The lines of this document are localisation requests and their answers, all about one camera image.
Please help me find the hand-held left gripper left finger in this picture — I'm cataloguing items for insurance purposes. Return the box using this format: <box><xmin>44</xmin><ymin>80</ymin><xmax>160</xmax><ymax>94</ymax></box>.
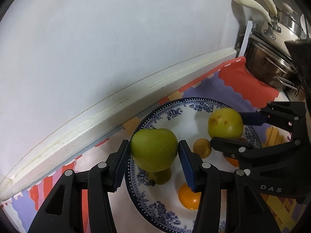
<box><xmin>29</xmin><ymin>139</ymin><xmax>132</xmax><ymax>233</ymax></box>

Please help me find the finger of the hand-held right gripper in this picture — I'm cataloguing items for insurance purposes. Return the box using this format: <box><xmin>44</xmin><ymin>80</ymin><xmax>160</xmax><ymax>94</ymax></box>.
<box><xmin>210</xmin><ymin>137</ymin><xmax>302</xmax><ymax>173</ymax></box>
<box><xmin>239</xmin><ymin>101</ymin><xmax>306</xmax><ymax>137</ymax></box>

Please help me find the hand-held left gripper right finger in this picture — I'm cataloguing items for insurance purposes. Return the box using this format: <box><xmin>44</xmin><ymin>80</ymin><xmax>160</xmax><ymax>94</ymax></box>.
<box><xmin>178</xmin><ymin>140</ymin><xmax>281</xmax><ymax>233</ymax></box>

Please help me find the orange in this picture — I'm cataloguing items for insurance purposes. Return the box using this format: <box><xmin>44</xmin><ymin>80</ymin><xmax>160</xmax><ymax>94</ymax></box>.
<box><xmin>178</xmin><ymin>183</ymin><xmax>202</xmax><ymax>210</ymax></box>
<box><xmin>225</xmin><ymin>156</ymin><xmax>240</xmax><ymax>167</ymax></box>

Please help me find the yellow-green apple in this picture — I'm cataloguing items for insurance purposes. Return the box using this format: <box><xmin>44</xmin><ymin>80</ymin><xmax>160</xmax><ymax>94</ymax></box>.
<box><xmin>207</xmin><ymin>108</ymin><xmax>244</xmax><ymax>140</ymax></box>

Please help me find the brown longan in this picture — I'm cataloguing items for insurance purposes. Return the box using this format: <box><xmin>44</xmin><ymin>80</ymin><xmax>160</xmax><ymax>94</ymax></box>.
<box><xmin>193</xmin><ymin>138</ymin><xmax>212</xmax><ymax>159</ymax></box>

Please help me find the small green tomato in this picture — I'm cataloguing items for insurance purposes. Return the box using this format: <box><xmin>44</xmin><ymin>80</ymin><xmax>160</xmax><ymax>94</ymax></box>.
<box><xmin>147</xmin><ymin>167</ymin><xmax>172</xmax><ymax>186</ymax></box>

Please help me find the green apple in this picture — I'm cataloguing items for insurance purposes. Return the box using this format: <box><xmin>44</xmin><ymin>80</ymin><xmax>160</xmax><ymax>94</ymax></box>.
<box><xmin>130</xmin><ymin>128</ymin><xmax>178</xmax><ymax>173</ymax></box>

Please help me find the blue patterned white plate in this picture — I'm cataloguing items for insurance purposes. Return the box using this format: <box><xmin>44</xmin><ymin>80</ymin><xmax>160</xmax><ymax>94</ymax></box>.
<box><xmin>124</xmin><ymin>97</ymin><xmax>263</xmax><ymax>233</ymax></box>

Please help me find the colourful patterned tablecloth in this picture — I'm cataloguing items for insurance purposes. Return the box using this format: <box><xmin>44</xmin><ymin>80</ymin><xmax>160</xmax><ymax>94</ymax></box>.
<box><xmin>0</xmin><ymin>56</ymin><xmax>307</xmax><ymax>233</ymax></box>

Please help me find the stainless steel pot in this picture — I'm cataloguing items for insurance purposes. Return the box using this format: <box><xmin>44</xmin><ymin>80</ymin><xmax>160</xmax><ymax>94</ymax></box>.
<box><xmin>245</xmin><ymin>38</ymin><xmax>299</xmax><ymax>91</ymax></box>

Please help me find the white-framed pot rack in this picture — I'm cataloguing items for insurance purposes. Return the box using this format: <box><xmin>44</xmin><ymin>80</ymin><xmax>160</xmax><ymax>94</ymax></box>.
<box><xmin>239</xmin><ymin>21</ymin><xmax>258</xmax><ymax>58</ymax></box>

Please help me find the cream-handled steel pot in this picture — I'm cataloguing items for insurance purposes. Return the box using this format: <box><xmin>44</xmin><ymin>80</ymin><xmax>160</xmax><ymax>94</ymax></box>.
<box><xmin>246</xmin><ymin>0</ymin><xmax>311</xmax><ymax>40</ymax></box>

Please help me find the cream-handled white pot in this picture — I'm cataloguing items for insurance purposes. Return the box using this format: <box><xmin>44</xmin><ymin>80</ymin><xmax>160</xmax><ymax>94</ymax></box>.
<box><xmin>234</xmin><ymin>0</ymin><xmax>295</xmax><ymax>52</ymax></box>

